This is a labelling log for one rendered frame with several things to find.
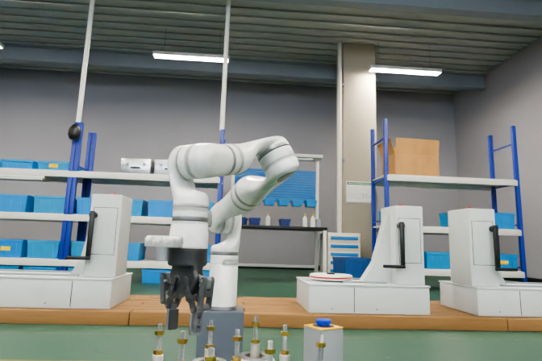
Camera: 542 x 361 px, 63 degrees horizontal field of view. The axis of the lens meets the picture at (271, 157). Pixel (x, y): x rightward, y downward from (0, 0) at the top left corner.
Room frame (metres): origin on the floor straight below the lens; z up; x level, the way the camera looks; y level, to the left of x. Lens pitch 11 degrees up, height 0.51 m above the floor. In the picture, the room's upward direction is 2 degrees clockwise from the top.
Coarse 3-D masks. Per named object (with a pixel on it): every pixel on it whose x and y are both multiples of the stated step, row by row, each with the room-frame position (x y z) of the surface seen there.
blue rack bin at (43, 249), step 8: (32, 240) 5.40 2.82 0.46; (40, 240) 5.41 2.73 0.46; (48, 240) 5.89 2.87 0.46; (56, 240) 5.90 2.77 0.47; (32, 248) 5.41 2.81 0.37; (40, 248) 5.42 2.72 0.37; (48, 248) 5.42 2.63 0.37; (56, 248) 5.43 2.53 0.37; (32, 256) 5.42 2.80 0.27; (40, 256) 5.42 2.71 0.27; (48, 256) 5.43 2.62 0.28; (56, 256) 5.43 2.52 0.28
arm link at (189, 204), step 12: (168, 168) 0.86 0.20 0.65; (180, 180) 0.87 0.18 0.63; (192, 180) 0.90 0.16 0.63; (180, 192) 0.85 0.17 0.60; (192, 192) 0.85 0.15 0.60; (180, 204) 0.84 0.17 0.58; (192, 204) 0.84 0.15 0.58; (204, 204) 0.85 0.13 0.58; (180, 216) 0.84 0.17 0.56; (192, 216) 0.84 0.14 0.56; (204, 216) 0.86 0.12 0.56
